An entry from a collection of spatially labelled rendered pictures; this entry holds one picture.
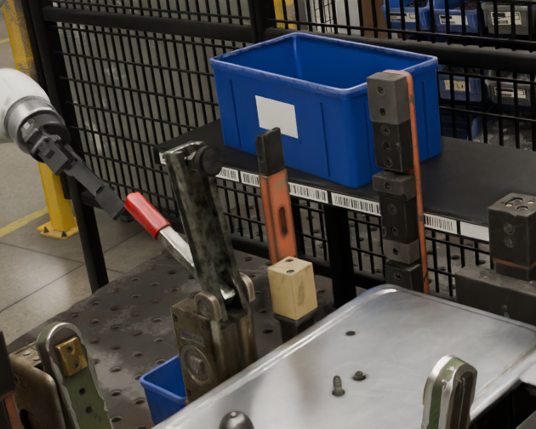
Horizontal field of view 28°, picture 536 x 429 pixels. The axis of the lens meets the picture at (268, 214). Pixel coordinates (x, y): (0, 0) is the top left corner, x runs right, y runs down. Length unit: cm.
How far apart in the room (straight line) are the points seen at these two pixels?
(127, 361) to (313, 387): 75
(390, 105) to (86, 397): 48
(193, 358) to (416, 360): 23
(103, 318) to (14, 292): 190
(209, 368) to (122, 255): 278
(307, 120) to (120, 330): 60
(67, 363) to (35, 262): 299
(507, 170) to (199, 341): 50
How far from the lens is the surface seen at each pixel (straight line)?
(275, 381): 102
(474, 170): 138
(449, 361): 80
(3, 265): 398
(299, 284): 108
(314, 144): 139
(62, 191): 409
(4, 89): 188
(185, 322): 107
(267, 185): 108
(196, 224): 101
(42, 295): 367
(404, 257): 128
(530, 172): 136
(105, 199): 173
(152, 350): 173
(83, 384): 97
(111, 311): 188
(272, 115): 144
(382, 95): 121
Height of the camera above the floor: 153
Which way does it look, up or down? 23 degrees down
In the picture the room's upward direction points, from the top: 8 degrees counter-clockwise
